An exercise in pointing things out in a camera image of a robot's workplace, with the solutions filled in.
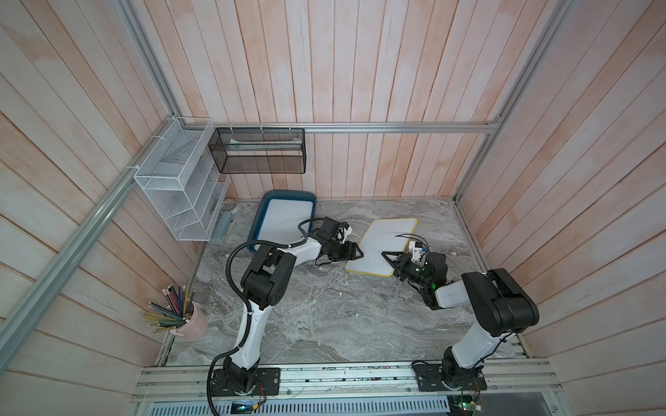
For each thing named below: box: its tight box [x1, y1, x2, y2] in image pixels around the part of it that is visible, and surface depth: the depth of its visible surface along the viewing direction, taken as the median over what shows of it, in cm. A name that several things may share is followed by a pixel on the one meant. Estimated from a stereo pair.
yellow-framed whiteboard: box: [345, 217, 418, 278], surface depth 97 cm
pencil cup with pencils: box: [143, 284, 209, 343], surface depth 78 cm
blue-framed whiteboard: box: [249, 189, 317, 246], surface depth 113 cm
